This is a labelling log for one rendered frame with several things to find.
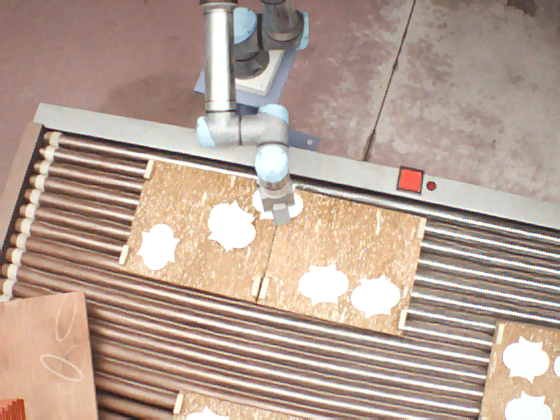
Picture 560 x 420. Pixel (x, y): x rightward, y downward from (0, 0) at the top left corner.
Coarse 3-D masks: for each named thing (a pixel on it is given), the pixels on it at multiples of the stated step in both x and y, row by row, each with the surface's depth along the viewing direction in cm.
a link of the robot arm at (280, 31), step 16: (272, 0) 178; (288, 0) 186; (272, 16) 194; (288, 16) 196; (304, 16) 211; (272, 32) 208; (288, 32) 207; (304, 32) 211; (272, 48) 216; (288, 48) 216; (304, 48) 216
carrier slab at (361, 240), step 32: (288, 224) 213; (320, 224) 213; (352, 224) 212; (384, 224) 212; (416, 224) 212; (288, 256) 210; (320, 256) 210; (352, 256) 209; (384, 256) 209; (416, 256) 209; (288, 288) 207; (352, 288) 207; (352, 320) 204; (384, 320) 203
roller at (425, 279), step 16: (32, 192) 221; (64, 208) 220; (80, 208) 219; (96, 208) 218; (112, 208) 219; (128, 224) 218; (416, 272) 209; (432, 288) 209; (448, 288) 208; (464, 288) 207; (480, 288) 207; (496, 288) 207; (528, 304) 205; (544, 304) 204
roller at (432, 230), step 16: (48, 160) 226; (64, 160) 225; (80, 160) 224; (96, 160) 223; (112, 160) 224; (432, 224) 214; (448, 240) 214; (464, 240) 212; (480, 240) 211; (496, 240) 211; (512, 240) 211; (528, 256) 211; (544, 256) 209
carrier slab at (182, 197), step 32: (160, 192) 218; (192, 192) 217; (224, 192) 217; (192, 224) 214; (256, 224) 213; (192, 256) 211; (224, 256) 211; (256, 256) 211; (192, 288) 209; (224, 288) 208
